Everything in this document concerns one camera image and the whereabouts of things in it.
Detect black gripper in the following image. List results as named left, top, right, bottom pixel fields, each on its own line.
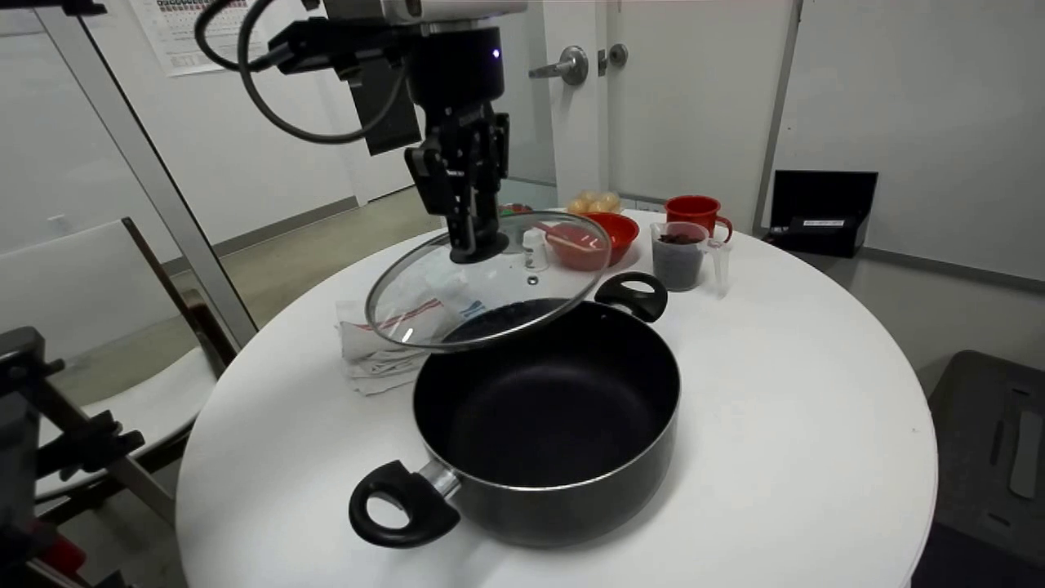
left=401, top=100, right=512, bottom=267

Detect glass pot lid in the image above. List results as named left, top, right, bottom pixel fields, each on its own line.
left=363, top=208, right=616, bottom=355

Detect black cooking pot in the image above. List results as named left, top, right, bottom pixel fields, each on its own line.
left=346, top=272, right=684, bottom=553

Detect red plastic bowl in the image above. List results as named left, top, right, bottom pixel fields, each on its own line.
left=538, top=208, right=643, bottom=273

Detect clear measuring cup dark contents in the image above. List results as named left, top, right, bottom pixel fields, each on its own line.
left=650, top=218, right=736, bottom=295

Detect red plastic cup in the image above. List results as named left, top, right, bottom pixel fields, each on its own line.
left=663, top=194, right=738, bottom=246

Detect black open marker box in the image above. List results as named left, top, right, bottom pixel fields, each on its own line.
left=763, top=168, right=882, bottom=262

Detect black metal stand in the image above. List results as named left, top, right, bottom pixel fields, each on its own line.
left=0, top=323, right=183, bottom=588

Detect black plastic case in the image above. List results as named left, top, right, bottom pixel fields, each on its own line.
left=909, top=346, right=1045, bottom=588

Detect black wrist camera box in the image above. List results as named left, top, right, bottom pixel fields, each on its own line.
left=343, top=49, right=424, bottom=156

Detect silver door lever handle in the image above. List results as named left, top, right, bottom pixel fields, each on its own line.
left=527, top=45, right=590, bottom=91

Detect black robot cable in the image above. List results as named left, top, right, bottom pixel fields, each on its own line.
left=192, top=0, right=378, bottom=148

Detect aluminium frame pole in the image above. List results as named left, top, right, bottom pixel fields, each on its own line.
left=34, top=0, right=261, bottom=353

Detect paper wall poster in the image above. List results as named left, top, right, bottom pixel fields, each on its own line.
left=121, top=0, right=286, bottom=83

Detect large wall whiteboard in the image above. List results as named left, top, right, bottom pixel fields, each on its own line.
left=757, top=0, right=1045, bottom=287

